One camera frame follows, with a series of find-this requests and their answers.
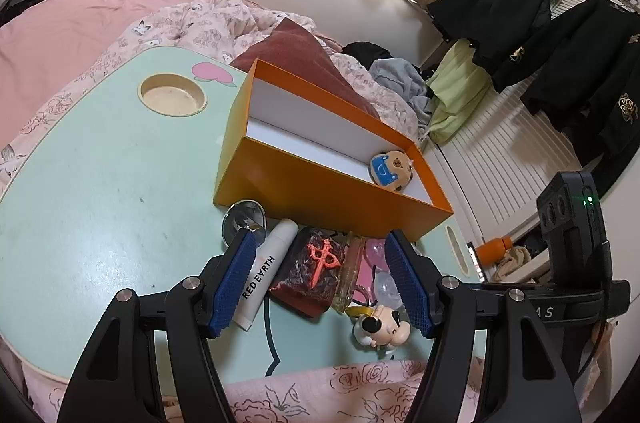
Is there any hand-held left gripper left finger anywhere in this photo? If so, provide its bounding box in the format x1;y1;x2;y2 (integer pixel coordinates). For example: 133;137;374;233
57;228;258;423

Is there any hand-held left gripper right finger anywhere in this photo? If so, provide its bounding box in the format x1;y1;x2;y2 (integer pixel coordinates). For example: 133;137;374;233
384;230;583;423

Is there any clear heart-shaped ornament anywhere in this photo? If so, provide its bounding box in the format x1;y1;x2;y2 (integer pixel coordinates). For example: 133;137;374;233
372;272;403;310

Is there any white cosmetic tube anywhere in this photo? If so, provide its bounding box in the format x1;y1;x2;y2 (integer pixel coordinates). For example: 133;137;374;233
234;219;298;331

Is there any mouse figure keychain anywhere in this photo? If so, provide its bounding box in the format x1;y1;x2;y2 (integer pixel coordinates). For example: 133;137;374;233
345;303;412;350

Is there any pink round case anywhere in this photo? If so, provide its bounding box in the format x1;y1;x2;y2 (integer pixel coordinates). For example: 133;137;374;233
361;239;391;296

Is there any clear gold perfume bottle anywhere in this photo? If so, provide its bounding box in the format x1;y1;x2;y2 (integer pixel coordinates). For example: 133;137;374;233
330;230;367;315

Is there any dark block with red symbol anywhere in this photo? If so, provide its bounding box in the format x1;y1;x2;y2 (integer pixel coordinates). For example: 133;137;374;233
270;225;353;319

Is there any silver round compact mirror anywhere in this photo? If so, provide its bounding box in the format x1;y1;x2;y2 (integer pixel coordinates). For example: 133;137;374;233
222;200;268;249

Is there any orange cardboard box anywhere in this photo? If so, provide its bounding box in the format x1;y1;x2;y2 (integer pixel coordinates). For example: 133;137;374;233
213;58;454;244

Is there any bear toy with blue hat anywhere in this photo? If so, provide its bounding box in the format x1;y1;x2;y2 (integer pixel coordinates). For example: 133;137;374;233
369;149;413;194

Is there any beige cloth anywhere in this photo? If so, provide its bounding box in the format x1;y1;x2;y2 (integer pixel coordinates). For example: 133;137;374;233
492;248;533;281

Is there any smartphone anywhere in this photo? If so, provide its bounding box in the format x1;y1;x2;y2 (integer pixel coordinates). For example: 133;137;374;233
467;242;487;284

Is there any orange bottle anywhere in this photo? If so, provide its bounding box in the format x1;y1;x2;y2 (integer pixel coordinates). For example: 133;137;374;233
475;237;513;264

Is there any white louvered wardrobe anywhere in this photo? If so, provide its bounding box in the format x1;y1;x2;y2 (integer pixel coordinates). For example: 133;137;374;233
425;0;640;249

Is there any mint green lap table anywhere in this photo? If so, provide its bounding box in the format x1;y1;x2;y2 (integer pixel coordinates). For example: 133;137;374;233
0;45;488;384

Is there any black hanging jacket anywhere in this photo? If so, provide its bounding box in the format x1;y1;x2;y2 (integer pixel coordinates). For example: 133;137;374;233
520;0;640;164
427;0;556;91

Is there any light green hanging garment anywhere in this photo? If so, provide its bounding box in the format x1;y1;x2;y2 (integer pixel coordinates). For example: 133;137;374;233
427;39;493;146

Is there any grey garment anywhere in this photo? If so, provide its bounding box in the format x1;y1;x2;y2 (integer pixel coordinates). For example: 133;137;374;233
370;58;433;128

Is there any black garment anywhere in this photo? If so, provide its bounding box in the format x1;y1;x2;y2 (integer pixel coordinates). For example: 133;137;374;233
342;42;393;66

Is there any maroon pillow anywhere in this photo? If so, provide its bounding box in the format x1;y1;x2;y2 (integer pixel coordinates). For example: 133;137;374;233
230;17;383;118

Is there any pink floral quilt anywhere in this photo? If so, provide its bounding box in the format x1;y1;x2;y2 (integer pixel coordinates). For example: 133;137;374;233
0;0;483;423

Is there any pink bed sheet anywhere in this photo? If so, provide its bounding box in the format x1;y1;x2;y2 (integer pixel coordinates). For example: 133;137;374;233
0;0;236;104

